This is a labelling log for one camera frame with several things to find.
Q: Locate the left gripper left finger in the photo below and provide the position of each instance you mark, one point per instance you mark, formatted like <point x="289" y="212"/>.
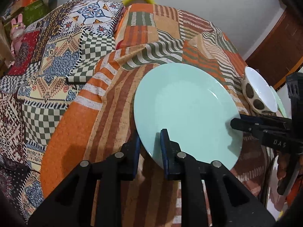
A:
<point x="123" y="165"/>

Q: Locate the orange striped patchwork blanket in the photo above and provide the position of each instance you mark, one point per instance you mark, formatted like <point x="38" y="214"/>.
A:
<point x="101" y="118"/>

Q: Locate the pink rabbit toy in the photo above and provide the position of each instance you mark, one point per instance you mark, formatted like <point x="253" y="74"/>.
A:
<point x="16" y="35"/>

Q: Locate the mint green plate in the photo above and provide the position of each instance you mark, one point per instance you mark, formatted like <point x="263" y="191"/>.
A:
<point x="195" y="109"/>

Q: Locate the white bowl black dots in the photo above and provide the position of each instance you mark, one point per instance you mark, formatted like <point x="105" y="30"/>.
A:
<point x="257" y="92"/>

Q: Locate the ornate patterned quilt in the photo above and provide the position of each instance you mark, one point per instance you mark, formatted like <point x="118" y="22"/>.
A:
<point x="57" y="57"/>

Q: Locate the green cardboard box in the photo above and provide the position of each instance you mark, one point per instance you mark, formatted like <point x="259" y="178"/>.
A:
<point x="34" y="11"/>

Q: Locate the person's right hand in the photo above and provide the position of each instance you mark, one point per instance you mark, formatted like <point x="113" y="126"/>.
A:
<point x="282" y="161"/>

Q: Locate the large white plate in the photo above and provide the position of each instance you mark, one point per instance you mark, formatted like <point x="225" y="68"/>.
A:
<point x="273" y="202"/>

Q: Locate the wooden door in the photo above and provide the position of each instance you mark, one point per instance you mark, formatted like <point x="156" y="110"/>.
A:
<point x="280" y="53"/>

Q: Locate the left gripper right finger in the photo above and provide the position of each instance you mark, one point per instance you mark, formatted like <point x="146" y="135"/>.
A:
<point x="176" y="163"/>

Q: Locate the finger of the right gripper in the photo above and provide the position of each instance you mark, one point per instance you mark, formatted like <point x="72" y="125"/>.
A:
<point x="264" y="133"/>
<point x="266" y="119"/>

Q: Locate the mint green bowl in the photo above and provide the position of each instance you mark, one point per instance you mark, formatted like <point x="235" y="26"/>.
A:
<point x="279" y="103"/>

